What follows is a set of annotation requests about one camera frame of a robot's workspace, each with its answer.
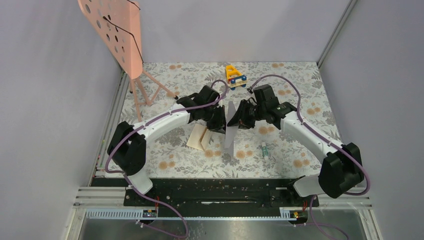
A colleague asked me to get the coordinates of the yellow blue toy car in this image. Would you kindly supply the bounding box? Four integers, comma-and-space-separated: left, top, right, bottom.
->
225, 65, 247, 91

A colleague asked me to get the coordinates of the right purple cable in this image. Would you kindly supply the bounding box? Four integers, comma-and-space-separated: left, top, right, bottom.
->
248, 74, 371, 240

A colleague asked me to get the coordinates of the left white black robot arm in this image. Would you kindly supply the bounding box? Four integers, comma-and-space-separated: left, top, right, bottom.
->
106, 85, 226, 206

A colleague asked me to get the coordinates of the green white glue stick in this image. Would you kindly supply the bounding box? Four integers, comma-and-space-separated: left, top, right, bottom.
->
261, 142, 270, 161

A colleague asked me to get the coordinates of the purple cable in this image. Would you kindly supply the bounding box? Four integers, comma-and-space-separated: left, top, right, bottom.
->
104, 79, 230, 239
248, 74, 371, 240

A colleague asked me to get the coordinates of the white slotted cable duct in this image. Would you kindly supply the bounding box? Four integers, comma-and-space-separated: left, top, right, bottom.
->
85, 207, 301, 221

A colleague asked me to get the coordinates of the floral patterned table mat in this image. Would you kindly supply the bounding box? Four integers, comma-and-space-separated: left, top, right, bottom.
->
104, 61, 349, 180

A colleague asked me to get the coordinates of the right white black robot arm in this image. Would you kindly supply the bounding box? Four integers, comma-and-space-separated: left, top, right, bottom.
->
227, 84, 365, 206

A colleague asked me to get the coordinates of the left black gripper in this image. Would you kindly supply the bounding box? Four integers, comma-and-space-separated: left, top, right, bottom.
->
202, 104, 230, 136

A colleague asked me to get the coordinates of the pink perforated music stand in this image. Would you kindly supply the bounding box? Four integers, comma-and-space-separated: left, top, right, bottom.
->
77, 0, 178, 121

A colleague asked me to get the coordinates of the grey lavender envelope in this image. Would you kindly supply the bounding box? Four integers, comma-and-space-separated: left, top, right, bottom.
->
224, 101, 238, 157

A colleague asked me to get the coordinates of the beige lined letter paper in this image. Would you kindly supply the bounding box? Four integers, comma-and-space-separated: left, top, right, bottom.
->
186, 123, 213, 152

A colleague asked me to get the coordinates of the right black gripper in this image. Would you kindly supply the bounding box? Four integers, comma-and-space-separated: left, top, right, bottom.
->
227, 99, 267, 130

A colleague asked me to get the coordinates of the black cord on stand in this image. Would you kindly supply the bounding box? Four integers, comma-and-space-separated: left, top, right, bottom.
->
102, 0, 145, 65

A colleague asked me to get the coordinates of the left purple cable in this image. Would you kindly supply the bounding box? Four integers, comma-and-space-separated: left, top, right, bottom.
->
104, 79, 230, 239

